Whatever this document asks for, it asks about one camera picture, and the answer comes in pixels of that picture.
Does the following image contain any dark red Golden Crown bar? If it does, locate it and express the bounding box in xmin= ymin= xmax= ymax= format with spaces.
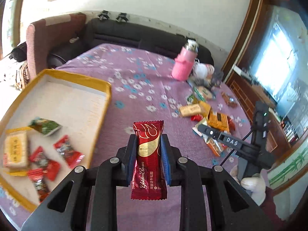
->
xmin=131 ymin=121 xmax=167 ymax=200

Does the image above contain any white gloved hand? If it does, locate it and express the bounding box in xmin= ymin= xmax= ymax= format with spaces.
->
xmin=230 ymin=166 xmax=266 ymax=206

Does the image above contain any orange cracker pack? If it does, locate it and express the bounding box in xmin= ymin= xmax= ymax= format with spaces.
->
xmin=206 ymin=138 xmax=224 ymax=157

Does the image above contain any yellow snack pack dark label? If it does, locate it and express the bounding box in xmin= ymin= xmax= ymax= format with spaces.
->
xmin=207 ymin=110 xmax=230 ymax=132

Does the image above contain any brown wrapped snack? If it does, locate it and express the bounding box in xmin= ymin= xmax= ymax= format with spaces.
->
xmin=221 ymin=92 xmax=238 ymax=108

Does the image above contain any red candy in tray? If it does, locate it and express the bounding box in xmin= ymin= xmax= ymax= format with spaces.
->
xmin=29 ymin=146 xmax=61 ymax=181

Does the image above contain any plain yellow snack pack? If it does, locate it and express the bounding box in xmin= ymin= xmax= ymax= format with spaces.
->
xmin=178 ymin=101 xmax=211 ymax=117

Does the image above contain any red candy lower tray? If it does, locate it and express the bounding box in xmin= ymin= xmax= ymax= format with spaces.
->
xmin=27 ymin=168 xmax=50 ymax=202

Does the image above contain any red candy tray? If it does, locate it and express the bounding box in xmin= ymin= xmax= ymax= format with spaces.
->
xmin=53 ymin=135 xmax=85 ymax=169
xmin=27 ymin=168 xmax=50 ymax=202

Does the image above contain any round green label snack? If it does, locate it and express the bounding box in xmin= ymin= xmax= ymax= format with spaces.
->
xmin=193 ymin=86 xmax=216 ymax=102

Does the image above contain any red candy upper tray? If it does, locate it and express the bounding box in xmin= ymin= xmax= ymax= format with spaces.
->
xmin=53 ymin=135 xmax=85 ymax=169

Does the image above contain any white plastic jar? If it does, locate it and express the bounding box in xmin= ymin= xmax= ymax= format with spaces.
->
xmin=193 ymin=62 xmax=215 ymax=79

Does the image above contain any yellow rimmed white tray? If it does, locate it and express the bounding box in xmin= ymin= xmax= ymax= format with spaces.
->
xmin=1 ymin=69 xmax=111 ymax=212

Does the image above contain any green snack packet in tray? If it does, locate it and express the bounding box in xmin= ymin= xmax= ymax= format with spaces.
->
xmin=28 ymin=117 xmax=62 ymax=136

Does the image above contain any yellow cracker packet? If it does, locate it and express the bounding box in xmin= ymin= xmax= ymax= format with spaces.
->
xmin=3 ymin=127 xmax=31 ymax=177

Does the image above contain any television screen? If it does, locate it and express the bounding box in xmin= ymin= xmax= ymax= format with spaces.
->
xmin=249 ymin=6 xmax=307 ymax=135

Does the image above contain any pink sleeved thermos bottle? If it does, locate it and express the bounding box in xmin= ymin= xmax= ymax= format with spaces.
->
xmin=171 ymin=39 xmax=198 ymax=81

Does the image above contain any purple floral tablecloth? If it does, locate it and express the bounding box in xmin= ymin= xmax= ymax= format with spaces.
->
xmin=0 ymin=43 xmax=253 ymax=231

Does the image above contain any patterned sofa blanket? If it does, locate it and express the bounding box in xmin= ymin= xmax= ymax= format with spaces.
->
xmin=15 ymin=60 xmax=30 ymax=91

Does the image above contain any black leather sofa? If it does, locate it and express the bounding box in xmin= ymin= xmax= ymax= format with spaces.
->
xmin=46 ymin=17 xmax=215 ymax=69

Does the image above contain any black bag on sofa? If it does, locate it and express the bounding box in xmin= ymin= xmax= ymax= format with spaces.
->
xmin=9 ymin=42 xmax=27 ymax=62

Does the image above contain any maroon armchair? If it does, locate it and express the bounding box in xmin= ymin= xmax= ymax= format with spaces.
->
xmin=26 ymin=13 xmax=86 ymax=80

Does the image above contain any black clamp on sofa right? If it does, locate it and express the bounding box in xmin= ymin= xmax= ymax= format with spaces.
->
xmin=116 ymin=13 xmax=129 ymax=23

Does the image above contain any black clamp on sofa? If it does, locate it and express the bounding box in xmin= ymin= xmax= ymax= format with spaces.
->
xmin=116 ymin=13 xmax=129 ymax=23
xmin=98 ymin=10 xmax=110 ymax=21

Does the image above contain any black clamp on sofa left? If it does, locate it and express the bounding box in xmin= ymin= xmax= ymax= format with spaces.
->
xmin=98 ymin=10 xmax=110 ymax=21

